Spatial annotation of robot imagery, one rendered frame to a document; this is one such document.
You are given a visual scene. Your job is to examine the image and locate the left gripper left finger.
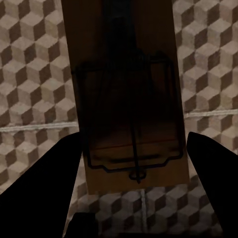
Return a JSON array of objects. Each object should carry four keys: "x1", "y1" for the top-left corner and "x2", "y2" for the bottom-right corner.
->
[{"x1": 0, "y1": 132, "x2": 82, "y2": 238}]

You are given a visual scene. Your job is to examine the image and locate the mousetrap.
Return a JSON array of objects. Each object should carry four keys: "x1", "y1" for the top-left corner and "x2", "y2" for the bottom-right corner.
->
[{"x1": 61, "y1": 0, "x2": 190, "y2": 195}]

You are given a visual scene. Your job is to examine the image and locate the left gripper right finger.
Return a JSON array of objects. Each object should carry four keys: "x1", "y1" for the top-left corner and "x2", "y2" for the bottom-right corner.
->
[{"x1": 186, "y1": 132, "x2": 238, "y2": 238}]

